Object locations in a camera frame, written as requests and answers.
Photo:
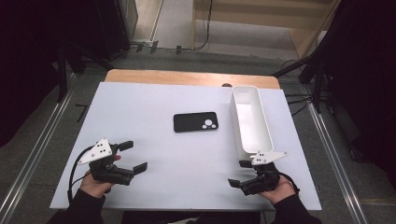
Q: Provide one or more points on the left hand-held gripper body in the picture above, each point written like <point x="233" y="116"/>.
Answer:
<point x="107" y="172"/>

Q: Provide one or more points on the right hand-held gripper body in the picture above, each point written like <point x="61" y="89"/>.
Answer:
<point x="261" y="182"/>

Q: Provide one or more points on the white oblong plastic container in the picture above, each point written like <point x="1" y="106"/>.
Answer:
<point x="250" y="124"/>

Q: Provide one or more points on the black phone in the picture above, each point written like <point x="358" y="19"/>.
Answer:
<point x="193" y="122"/>

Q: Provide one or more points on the person's left hand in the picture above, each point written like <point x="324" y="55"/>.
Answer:
<point x="93" y="187"/>

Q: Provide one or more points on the person's right hand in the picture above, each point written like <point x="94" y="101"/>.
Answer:
<point x="280" y="193"/>

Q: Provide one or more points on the white board table cover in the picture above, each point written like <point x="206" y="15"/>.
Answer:
<point x="155" y="99"/>

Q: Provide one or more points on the wooden table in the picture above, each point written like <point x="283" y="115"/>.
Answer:
<point x="174" y="77"/>

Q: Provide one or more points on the black metal stand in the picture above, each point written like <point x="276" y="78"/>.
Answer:
<point x="317" y="81"/>

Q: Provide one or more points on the black cabinet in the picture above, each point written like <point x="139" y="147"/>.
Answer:
<point x="116" y="28"/>

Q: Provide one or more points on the dark curtain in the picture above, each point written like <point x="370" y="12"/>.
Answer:
<point x="28" y="62"/>
<point x="367" y="77"/>

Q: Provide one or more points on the metal floor rail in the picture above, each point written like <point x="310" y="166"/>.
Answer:
<point x="336" y="161"/>
<point x="37" y="149"/>

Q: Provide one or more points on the black floor bracket pair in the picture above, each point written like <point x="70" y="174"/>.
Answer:
<point x="154" y="46"/>

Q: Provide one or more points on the small black floor bracket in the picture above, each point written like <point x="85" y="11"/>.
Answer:
<point x="178" y="49"/>

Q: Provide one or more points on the light wooden shelf frame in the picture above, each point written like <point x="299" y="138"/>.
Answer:
<point x="249" y="14"/>

